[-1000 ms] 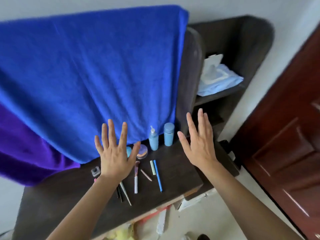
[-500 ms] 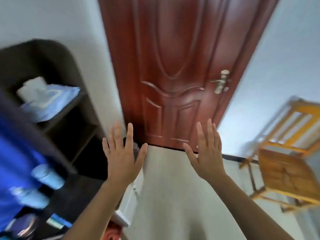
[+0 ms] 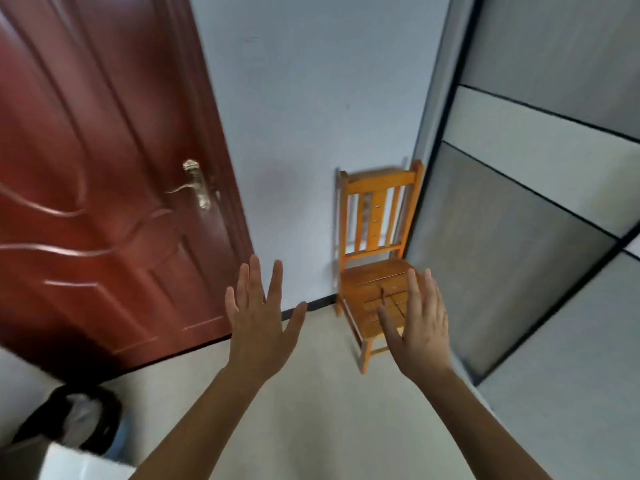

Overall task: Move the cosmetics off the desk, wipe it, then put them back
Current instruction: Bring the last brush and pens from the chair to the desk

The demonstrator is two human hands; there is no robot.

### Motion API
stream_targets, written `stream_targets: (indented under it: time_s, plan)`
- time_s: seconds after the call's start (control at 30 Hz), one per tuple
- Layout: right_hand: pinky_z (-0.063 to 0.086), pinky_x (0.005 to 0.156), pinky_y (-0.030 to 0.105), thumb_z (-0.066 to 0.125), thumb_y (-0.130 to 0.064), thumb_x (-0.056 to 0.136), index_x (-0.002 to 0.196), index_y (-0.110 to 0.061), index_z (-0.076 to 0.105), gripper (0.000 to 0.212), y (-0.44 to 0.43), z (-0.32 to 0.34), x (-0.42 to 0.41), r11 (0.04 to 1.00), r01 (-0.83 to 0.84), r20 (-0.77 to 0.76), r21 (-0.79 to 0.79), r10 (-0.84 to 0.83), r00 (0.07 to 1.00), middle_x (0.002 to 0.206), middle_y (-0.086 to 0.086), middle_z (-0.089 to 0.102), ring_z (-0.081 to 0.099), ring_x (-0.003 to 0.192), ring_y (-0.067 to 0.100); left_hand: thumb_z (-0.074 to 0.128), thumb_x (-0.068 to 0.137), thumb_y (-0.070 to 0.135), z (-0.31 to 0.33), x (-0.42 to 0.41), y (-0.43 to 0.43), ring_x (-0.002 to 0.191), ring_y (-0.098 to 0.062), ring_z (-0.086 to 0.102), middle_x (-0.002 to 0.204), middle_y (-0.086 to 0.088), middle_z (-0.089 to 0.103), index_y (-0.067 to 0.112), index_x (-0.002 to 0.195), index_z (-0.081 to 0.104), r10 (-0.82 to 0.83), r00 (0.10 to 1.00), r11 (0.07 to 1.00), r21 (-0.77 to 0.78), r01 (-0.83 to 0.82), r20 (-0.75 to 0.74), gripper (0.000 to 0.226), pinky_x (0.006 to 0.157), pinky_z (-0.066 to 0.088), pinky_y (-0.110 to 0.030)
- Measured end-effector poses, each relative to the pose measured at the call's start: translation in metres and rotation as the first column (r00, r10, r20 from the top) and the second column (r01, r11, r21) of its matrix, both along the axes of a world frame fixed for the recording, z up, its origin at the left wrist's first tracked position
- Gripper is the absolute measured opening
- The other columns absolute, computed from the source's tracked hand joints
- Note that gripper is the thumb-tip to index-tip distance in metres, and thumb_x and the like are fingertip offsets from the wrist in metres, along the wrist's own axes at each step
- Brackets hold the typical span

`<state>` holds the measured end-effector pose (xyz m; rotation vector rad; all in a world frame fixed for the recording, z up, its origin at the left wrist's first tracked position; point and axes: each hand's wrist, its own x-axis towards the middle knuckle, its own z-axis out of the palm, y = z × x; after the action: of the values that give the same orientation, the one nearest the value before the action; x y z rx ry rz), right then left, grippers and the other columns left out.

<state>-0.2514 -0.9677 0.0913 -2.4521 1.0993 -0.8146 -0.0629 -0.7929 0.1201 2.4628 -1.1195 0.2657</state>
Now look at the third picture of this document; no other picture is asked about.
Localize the orange wooden chair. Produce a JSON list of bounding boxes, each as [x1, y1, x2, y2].
[[333, 159, 426, 376]]

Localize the person's right forearm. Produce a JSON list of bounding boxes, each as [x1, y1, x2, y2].
[[401, 367, 552, 480]]

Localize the person's left forearm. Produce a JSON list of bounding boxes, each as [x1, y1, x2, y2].
[[128, 366, 282, 480]]

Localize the brass door handle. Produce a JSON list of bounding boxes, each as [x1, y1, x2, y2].
[[166, 159, 221, 212]]

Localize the grey sliding-door wardrobe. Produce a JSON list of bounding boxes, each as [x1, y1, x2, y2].
[[403, 0, 640, 480]]

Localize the black bin bag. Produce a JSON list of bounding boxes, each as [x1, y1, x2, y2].
[[12, 384, 124, 456]]

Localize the white box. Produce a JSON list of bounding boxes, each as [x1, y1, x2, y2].
[[37, 441, 139, 480]]

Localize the person's left hand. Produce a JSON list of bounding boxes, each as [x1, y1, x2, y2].
[[224, 254, 308, 381]]

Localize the red-brown wooden door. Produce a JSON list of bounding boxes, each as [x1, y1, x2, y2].
[[0, 0, 257, 384]]

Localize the person's right hand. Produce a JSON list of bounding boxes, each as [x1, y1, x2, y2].
[[376, 268, 454, 384]]

